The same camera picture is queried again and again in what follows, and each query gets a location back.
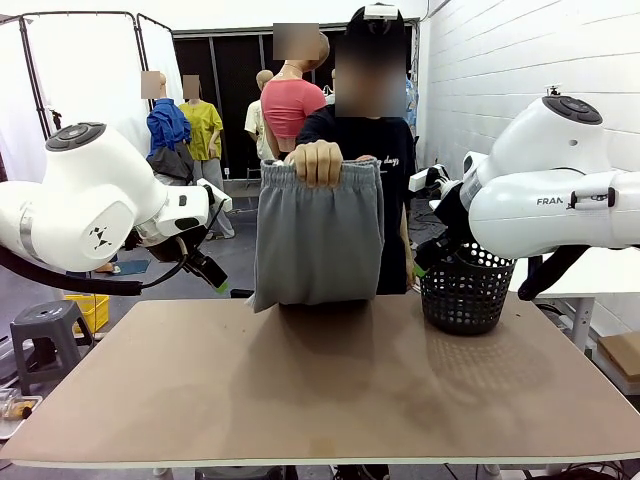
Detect narrow white backdrop screen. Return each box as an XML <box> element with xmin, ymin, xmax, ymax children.
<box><xmin>136</xmin><ymin>13</ymin><xmax>187</xmax><ymax>129</ymax></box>

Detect black partition screen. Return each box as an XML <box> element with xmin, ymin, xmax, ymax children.
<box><xmin>172</xmin><ymin>18</ymin><xmax>420</xmax><ymax>187</ymax></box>

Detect mannequin with patterned blue shirt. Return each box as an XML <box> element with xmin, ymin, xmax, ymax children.
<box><xmin>404</xmin><ymin>74</ymin><xmax>419</xmax><ymax>137</ymax></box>

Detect person in black t-shirt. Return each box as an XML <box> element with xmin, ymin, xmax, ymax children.
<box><xmin>294</xmin><ymin>4</ymin><xmax>419</xmax><ymax>296</ymax></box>

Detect wide white backdrop screen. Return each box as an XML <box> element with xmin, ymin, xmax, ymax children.
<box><xmin>0</xmin><ymin>13</ymin><xmax>152</xmax><ymax>184</ymax></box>

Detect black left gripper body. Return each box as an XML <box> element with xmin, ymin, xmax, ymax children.
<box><xmin>148</xmin><ymin>233</ymin><xmax>202</xmax><ymax>270</ymax></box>

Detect mannequin with yellow shirt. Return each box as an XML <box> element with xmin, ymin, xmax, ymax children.
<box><xmin>178</xmin><ymin>74</ymin><xmax>237</xmax><ymax>242</ymax></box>

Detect white table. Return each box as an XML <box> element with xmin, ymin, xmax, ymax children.
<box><xmin>508</xmin><ymin>243</ymin><xmax>640</xmax><ymax>354</ymax></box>

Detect black perforated plastic basket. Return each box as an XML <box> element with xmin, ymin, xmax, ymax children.
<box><xmin>418</xmin><ymin>242</ymin><xmax>517</xmax><ymax>336</ymax></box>

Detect person's right hand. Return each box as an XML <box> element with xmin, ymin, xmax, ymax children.
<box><xmin>291</xmin><ymin>139</ymin><xmax>345</xmax><ymax>190</ymax></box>

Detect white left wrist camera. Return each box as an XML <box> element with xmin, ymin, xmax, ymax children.
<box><xmin>196</xmin><ymin>178</ymin><xmax>234</xmax><ymax>214</ymax></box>

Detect mannequin with pink top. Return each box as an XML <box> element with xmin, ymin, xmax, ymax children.
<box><xmin>260</xmin><ymin>30</ymin><xmax>330</xmax><ymax>157</ymax></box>

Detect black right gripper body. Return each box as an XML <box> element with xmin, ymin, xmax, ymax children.
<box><xmin>431</xmin><ymin>182</ymin><xmax>472</xmax><ymax>242</ymax></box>

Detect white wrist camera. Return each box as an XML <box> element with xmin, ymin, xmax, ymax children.
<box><xmin>408</xmin><ymin>164</ymin><xmax>451</xmax><ymax>195</ymax></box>
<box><xmin>196</xmin><ymin>178</ymin><xmax>234</xmax><ymax>214</ymax></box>

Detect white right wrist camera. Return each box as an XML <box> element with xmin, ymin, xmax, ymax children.
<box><xmin>408</xmin><ymin>164</ymin><xmax>451</xmax><ymax>195</ymax></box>

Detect cardboard box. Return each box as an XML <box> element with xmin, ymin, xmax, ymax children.
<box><xmin>596</xmin><ymin>331</ymin><xmax>640</xmax><ymax>385</ymax></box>

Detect head-mounted camera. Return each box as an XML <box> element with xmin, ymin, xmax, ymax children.
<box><xmin>363</xmin><ymin>3</ymin><xmax>399</xmax><ymax>22</ymax></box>

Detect grey shorts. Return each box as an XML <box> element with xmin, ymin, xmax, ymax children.
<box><xmin>248</xmin><ymin>155</ymin><xmax>386</xmax><ymax>314</ymax></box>

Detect white tray with small items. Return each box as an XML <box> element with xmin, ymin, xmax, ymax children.
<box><xmin>0</xmin><ymin>393</ymin><xmax>45</xmax><ymax>442</ymax></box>

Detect person's left forearm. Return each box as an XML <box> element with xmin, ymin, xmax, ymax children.
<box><xmin>398</xmin><ymin>209</ymin><xmax>416</xmax><ymax>274</ymax></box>

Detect grey plastic stool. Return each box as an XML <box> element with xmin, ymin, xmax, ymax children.
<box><xmin>9</xmin><ymin>299</ymin><xmax>95</xmax><ymax>397</ymax></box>

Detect black left arm cable sleeve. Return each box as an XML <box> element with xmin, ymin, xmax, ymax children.
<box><xmin>0</xmin><ymin>243</ymin><xmax>192</xmax><ymax>297</ymax></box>

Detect yellow plastic crate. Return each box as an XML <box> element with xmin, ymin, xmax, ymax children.
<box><xmin>64</xmin><ymin>293</ymin><xmax>111</xmax><ymax>336</ymax></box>

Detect blue floor mat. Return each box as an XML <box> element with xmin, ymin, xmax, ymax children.
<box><xmin>116</xmin><ymin>258</ymin><xmax>152</xmax><ymax>276</ymax></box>

